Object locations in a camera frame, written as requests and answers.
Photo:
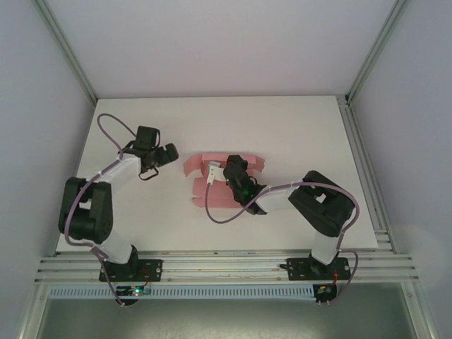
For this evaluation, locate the black base plate right arm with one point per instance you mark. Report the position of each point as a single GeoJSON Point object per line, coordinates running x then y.
{"type": "Point", "coordinates": [300, 270]}

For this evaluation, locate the circuit board with green light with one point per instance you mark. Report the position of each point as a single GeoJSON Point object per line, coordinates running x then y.
{"type": "Point", "coordinates": [136, 291]}

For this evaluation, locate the aluminium frame post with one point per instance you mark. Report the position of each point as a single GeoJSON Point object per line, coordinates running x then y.
{"type": "Point", "coordinates": [374, 53]}
{"type": "Point", "coordinates": [67, 49]}

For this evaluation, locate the aluminium frame rail long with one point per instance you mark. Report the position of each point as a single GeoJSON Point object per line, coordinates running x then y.
{"type": "Point", "coordinates": [226, 263]}

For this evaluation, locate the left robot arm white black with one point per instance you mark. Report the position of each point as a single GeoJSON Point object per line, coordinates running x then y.
{"type": "Point", "coordinates": [106, 208]}

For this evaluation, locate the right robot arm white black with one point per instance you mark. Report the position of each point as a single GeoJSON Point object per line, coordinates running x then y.
{"type": "Point", "coordinates": [318, 208]}

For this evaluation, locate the black base plate left arm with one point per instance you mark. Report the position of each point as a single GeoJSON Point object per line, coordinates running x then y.
{"type": "Point", "coordinates": [150, 270]}

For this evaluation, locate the aluminium frame side rail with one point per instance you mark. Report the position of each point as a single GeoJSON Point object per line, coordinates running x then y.
{"type": "Point", "coordinates": [367, 176]}

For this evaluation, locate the pink paper box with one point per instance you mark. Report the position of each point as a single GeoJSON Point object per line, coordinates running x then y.
{"type": "Point", "coordinates": [215, 196]}

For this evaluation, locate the small circuit board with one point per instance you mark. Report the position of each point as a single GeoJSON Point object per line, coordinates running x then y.
{"type": "Point", "coordinates": [324, 291]}

